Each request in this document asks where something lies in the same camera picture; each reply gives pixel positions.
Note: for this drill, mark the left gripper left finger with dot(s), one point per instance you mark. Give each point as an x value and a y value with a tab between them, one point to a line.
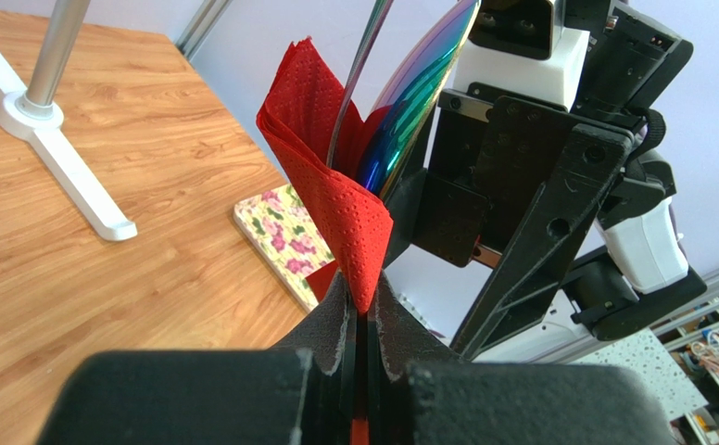
299	391

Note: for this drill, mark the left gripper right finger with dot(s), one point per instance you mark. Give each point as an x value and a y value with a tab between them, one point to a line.
422	392

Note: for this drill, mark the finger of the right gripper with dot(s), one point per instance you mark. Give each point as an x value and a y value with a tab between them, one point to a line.
431	213
584	159

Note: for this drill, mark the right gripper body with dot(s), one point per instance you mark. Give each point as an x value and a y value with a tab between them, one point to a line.
502	146

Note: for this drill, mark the gold spoon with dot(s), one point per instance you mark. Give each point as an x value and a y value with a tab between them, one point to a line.
401	110

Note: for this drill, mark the red paper napkin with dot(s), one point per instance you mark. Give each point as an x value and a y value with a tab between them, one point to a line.
296	119

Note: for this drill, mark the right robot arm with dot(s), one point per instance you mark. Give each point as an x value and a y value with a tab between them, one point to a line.
630	270

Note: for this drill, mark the floral tray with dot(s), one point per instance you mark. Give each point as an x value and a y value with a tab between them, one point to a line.
279	227

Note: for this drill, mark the metal rack pole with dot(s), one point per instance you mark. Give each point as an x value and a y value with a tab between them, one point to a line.
29	113

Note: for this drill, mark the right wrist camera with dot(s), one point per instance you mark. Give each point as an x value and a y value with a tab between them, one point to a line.
525	48

